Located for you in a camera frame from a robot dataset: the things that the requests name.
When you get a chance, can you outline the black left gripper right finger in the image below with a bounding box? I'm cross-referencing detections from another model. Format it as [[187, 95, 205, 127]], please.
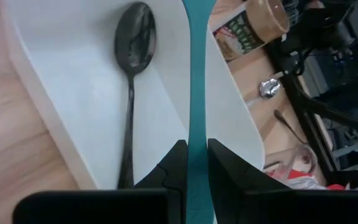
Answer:
[[208, 139, 358, 224]]

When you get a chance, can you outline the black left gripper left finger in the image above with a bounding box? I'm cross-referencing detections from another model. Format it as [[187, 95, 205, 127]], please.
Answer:
[[12, 139, 188, 224]]

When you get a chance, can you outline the orange ramen packet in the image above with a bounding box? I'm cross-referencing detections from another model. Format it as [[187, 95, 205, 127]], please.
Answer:
[[267, 169, 347, 191]]

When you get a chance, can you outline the small clear glass jar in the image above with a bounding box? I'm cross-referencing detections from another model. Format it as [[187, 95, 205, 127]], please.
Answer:
[[286, 143, 319, 179]]

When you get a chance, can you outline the black metal spoon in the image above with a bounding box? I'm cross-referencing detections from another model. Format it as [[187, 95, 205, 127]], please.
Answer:
[[273, 108, 309, 146], [113, 1, 157, 190]]

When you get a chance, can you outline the silver metal spoon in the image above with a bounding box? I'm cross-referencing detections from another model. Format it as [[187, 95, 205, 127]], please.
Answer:
[[246, 77, 282, 108]]

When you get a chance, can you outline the blue plastic spoon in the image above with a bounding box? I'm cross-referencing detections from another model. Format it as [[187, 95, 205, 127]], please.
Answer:
[[181, 0, 218, 224]]

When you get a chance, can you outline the tan-lid jar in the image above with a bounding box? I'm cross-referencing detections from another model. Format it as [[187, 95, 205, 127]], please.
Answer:
[[212, 0, 291, 63]]

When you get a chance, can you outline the large clear plastic bin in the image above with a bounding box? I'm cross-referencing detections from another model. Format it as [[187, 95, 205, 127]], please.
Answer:
[[261, 143, 351, 191]]

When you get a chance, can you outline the white cutting board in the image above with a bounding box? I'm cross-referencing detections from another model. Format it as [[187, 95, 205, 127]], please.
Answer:
[[0, 0, 266, 191]]

